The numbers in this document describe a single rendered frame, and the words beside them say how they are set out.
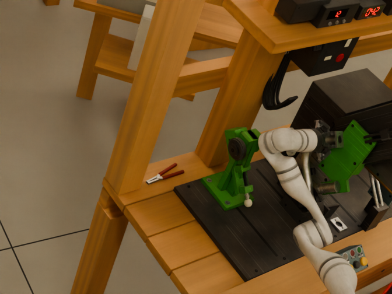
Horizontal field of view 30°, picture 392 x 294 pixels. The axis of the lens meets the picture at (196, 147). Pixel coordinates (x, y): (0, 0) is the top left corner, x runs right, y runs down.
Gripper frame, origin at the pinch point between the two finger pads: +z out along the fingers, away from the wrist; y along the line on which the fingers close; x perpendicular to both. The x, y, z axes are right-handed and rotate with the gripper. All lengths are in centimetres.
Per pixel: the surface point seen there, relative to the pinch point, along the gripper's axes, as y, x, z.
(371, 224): -30.3, -0.7, 21.5
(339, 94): 16.1, 4.2, 13.1
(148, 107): 12, 24, -60
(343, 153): -4.6, -2.2, 2.9
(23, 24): 83, 242, 45
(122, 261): -49, 122, 11
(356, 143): -1.5, -7.3, 2.9
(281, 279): -43.4, 7.5, -21.7
